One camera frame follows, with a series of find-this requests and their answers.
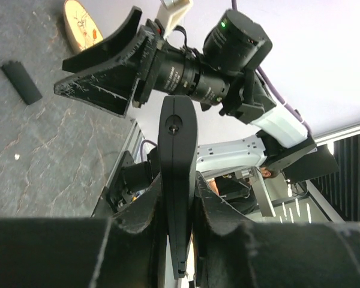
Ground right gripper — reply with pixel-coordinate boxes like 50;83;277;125
53;6;167;118

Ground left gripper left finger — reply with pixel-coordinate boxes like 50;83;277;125
0;178;166;287

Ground black remote control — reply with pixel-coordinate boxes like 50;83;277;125
158;95;198;280

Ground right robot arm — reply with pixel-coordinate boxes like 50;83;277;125
54;7;339;182

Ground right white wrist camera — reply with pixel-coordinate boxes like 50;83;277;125
156;0;193;39

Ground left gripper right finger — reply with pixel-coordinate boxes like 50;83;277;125
193;173;360;287

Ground round wooden bird coaster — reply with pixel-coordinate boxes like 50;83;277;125
63;0;104;54

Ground black battery cover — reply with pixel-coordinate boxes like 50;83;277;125
0;61;42;106

